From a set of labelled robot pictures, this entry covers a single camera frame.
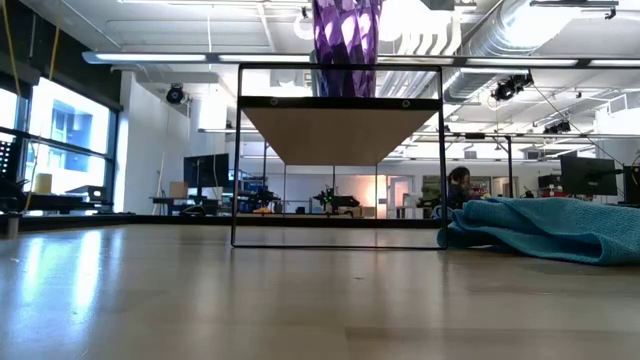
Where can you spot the purple faceted tumbler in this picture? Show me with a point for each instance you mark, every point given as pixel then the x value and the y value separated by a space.
pixel 347 40

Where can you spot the black background robot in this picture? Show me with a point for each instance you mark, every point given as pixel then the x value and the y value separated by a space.
pixel 340 201

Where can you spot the black monitor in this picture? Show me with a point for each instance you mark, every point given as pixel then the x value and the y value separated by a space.
pixel 205 170
pixel 632 185
pixel 587 175

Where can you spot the dark desk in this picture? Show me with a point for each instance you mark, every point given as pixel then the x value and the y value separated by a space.
pixel 60 202
pixel 185 201

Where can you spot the person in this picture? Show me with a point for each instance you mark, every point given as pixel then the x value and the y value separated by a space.
pixel 459 192

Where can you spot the cardboard box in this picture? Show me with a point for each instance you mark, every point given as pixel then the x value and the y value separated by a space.
pixel 178 190

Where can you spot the black metal gantry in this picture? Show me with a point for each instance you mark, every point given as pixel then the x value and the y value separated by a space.
pixel 510 165

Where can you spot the long ceiling light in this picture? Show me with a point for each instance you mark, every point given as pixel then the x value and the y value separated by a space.
pixel 525 62
pixel 150 57

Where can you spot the blue microfibre cloth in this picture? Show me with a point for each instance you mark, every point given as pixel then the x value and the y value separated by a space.
pixel 550 225

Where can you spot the yellow cylinder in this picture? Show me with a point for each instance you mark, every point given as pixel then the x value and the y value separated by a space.
pixel 43 184

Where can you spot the wooden shelf with black frame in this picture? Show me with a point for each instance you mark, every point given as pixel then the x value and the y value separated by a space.
pixel 340 135

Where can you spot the black ceiling camera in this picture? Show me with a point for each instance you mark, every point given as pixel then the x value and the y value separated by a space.
pixel 175 94
pixel 557 128
pixel 507 89

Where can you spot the black aluminium table frame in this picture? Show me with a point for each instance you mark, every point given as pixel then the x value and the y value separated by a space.
pixel 150 220

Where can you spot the silver ventilation duct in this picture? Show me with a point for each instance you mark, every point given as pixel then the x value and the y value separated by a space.
pixel 500 30

